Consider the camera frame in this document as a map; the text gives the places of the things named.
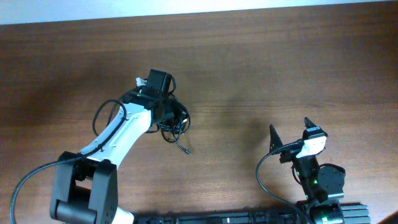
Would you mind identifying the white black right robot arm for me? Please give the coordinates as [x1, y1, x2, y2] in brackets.
[269, 117, 346, 223]

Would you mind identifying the black thick cable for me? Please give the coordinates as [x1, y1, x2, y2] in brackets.
[152, 93, 191, 144]

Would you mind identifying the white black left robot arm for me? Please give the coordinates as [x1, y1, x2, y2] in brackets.
[49, 69, 176, 224]

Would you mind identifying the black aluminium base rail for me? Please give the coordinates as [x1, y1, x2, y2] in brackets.
[134, 204, 371, 224]

